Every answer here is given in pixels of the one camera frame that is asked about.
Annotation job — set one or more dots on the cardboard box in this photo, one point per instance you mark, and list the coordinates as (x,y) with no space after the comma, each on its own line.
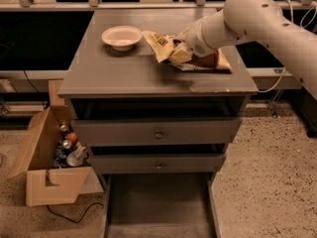
(44,184)

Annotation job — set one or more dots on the white paper bowl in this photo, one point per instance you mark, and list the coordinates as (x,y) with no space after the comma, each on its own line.
(122,38)

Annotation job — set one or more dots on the clear plastic bottle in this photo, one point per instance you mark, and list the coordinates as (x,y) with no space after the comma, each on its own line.
(76,158)

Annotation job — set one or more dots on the grey drawer cabinet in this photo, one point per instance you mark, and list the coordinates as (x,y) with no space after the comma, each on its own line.
(103,84)

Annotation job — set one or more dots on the grey top drawer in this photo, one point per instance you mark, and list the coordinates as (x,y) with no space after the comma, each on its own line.
(137,133)

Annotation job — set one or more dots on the orange ball in box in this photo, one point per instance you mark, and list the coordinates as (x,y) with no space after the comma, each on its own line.
(72,137)

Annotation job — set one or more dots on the silver can in box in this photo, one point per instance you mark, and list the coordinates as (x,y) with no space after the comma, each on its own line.
(64,129)

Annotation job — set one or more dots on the grey middle drawer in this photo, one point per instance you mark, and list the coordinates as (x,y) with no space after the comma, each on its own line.
(157,164)

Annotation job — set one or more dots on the grey open bottom drawer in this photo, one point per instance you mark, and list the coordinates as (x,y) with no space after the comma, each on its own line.
(159,206)

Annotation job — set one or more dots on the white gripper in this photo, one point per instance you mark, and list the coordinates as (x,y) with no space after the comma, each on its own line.
(195,41)

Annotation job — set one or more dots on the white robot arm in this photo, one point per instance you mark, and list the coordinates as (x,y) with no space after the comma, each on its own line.
(261,21)

